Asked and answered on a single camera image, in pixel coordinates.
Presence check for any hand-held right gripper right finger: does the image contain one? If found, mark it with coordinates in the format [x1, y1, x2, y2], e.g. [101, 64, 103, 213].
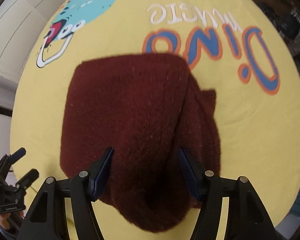
[177, 147, 278, 240]

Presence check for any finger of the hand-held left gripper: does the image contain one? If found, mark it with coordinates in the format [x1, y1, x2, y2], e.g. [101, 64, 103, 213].
[9, 147, 27, 164]
[15, 169, 40, 189]

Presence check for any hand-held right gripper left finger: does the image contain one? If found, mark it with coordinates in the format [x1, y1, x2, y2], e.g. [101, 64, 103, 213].
[16, 146, 115, 240]

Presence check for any dark red knit sweater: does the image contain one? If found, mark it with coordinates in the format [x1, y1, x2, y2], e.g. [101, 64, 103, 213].
[60, 52, 222, 232]

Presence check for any person's left hand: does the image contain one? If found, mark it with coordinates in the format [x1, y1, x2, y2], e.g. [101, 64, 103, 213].
[0, 210, 24, 231]

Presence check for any yellow dinosaur printed blanket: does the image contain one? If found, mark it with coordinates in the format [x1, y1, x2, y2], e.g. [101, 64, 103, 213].
[9, 0, 300, 230]

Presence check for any white wardrobe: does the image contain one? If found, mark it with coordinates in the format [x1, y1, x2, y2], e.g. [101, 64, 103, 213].
[0, 0, 78, 120]

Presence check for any dark cloth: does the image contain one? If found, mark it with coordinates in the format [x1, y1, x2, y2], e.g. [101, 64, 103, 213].
[257, 1, 300, 41]

